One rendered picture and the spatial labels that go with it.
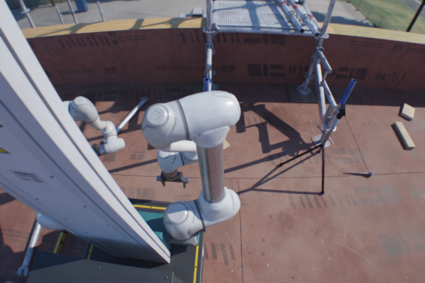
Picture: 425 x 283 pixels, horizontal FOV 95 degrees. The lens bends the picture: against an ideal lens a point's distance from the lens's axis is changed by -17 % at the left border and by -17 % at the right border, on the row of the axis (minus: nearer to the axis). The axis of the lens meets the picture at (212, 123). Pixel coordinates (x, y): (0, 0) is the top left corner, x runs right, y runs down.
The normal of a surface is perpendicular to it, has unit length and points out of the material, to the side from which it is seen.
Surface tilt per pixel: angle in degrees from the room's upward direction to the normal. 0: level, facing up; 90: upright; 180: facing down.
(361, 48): 90
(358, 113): 0
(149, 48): 90
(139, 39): 90
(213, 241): 0
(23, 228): 0
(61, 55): 90
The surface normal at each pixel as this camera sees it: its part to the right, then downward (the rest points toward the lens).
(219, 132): 0.47, 0.63
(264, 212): 0.00, -0.65
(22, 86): 1.00, 0.04
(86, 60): -0.01, 0.76
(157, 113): -0.04, -0.29
